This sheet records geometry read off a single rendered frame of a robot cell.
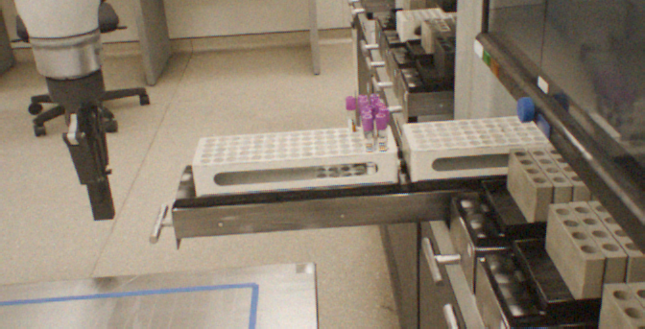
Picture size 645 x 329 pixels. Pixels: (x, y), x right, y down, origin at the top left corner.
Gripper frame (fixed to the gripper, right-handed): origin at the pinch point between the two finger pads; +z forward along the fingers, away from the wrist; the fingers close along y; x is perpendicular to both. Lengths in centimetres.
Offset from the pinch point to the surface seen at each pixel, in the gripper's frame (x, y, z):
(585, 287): -60, -36, -5
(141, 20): 57, 284, 41
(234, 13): 13, 350, 56
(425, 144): -49.2, -3.0, -6.9
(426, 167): -49.0, -5.0, -4.2
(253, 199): -23.7, -5.7, -1.0
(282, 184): -28.0, -4.9, -2.8
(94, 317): -7.8, -31.8, -2.2
